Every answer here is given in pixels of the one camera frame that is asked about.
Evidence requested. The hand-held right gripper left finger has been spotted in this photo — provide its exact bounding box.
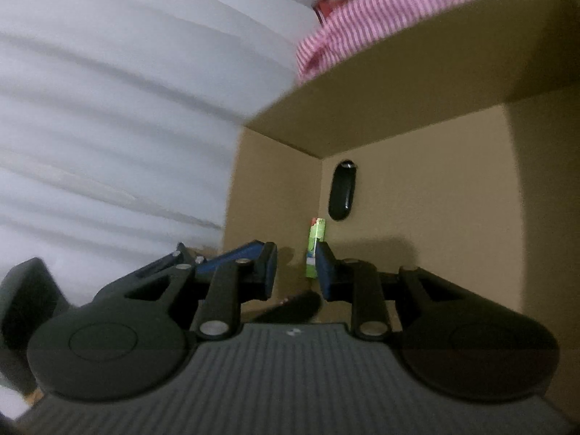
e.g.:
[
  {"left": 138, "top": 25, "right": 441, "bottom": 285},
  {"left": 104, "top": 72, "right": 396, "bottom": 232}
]
[{"left": 93, "top": 241, "right": 278, "bottom": 340}]

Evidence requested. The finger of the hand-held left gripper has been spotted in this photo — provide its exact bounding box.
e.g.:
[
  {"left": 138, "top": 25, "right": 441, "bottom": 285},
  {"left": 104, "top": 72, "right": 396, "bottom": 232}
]
[
  {"left": 135, "top": 242, "right": 196, "bottom": 278},
  {"left": 196, "top": 241, "right": 264, "bottom": 276}
]

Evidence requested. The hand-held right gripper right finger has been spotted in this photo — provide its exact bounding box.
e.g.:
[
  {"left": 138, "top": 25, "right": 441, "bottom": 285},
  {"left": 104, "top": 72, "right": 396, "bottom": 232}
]
[{"left": 316, "top": 241, "right": 494, "bottom": 340}]

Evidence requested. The green lighter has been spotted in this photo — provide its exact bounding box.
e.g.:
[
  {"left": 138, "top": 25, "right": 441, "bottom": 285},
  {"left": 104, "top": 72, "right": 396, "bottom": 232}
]
[{"left": 305, "top": 217, "right": 328, "bottom": 279}]

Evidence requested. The brown cardboard box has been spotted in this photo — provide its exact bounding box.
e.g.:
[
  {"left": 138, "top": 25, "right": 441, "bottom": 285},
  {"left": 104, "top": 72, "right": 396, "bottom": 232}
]
[{"left": 183, "top": 0, "right": 580, "bottom": 422}]

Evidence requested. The black oval key fob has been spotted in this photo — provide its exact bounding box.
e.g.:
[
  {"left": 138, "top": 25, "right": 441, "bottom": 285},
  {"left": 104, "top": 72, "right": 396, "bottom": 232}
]
[{"left": 328, "top": 159, "right": 359, "bottom": 221}]

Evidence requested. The white blanket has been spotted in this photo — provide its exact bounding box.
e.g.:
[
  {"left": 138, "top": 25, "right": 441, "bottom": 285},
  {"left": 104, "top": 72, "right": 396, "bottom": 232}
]
[{"left": 0, "top": 383, "right": 29, "bottom": 423}]

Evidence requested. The white curtain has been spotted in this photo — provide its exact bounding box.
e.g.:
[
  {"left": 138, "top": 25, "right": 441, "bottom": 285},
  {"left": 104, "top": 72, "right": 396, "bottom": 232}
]
[{"left": 0, "top": 0, "right": 328, "bottom": 309}]

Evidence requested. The pink striped bear-print cloth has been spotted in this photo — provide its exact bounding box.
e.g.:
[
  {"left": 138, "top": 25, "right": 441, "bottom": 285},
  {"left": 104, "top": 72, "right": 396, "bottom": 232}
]
[{"left": 294, "top": 0, "right": 563, "bottom": 85}]

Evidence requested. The red plastic bag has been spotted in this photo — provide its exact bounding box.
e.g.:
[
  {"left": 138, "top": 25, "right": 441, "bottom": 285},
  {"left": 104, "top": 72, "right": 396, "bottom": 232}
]
[{"left": 314, "top": 0, "right": 349, "bottom": 25}]

